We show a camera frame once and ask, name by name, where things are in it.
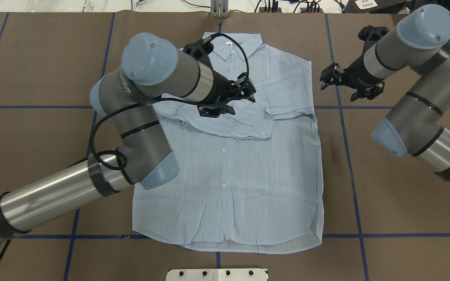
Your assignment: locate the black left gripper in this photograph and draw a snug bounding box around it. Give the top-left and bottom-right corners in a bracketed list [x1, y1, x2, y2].
[198, 72, 256, 118]

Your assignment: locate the grey aluminium frame post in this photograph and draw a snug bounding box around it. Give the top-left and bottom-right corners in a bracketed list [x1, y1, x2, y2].
[210, 0, 230, 18]

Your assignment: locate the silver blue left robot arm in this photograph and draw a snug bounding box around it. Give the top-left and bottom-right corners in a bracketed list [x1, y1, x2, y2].
[0, 33, 256, 245]

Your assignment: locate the light blue button shirt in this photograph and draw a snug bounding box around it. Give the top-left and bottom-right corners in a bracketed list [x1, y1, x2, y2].
[132, 33, 324, 254]

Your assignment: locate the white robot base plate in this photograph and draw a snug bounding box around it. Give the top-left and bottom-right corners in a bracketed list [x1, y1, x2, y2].
[166, 268, 269, 281]

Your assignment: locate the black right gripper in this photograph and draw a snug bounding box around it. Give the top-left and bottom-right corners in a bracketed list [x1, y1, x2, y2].
[320, 63, 385, 102]

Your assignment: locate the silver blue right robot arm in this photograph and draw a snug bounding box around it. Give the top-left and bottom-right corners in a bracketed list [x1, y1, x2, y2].
[320, 4, 450, 183]

